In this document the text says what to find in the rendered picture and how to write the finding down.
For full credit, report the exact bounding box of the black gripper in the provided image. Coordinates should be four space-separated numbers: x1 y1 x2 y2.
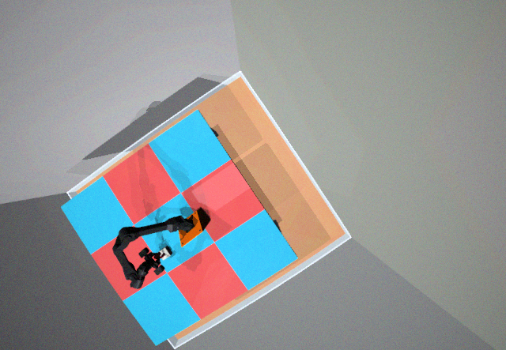
139 247 165 275

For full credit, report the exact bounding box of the white block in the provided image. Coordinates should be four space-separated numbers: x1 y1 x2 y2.
159 247 172 260

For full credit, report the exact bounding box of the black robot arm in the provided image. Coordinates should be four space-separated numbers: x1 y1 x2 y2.
112 215 194 289

